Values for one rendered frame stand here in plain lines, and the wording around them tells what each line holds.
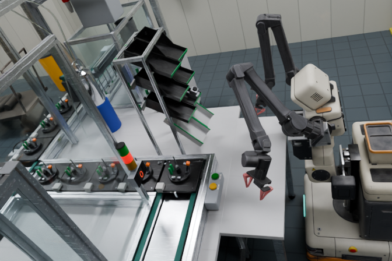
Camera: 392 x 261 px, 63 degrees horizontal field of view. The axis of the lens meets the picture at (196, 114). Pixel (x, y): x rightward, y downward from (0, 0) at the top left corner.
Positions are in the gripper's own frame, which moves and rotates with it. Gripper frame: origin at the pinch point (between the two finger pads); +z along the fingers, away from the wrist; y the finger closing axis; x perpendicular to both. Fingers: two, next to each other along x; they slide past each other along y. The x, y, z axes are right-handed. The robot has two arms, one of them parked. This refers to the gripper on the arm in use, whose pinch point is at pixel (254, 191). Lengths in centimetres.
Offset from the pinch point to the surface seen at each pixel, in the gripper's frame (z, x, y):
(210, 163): 13.5, 7.5, -41.9
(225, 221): 28.0, -1.0, -11.1
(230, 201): 23.5, 7.9, -19.2
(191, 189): 21.3, -9.6, -34.0
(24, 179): -47, -96, 20
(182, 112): -10, -1, -67
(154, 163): 26, -14, -68
